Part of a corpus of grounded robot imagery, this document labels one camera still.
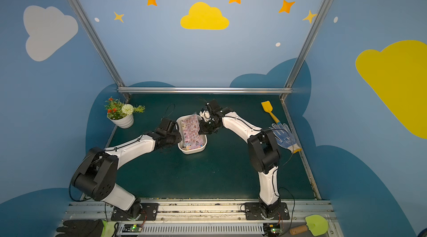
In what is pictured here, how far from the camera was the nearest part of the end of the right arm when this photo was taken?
2.29 ft

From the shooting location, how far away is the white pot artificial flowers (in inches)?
37.1

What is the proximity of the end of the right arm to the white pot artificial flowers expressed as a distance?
0.43 meters
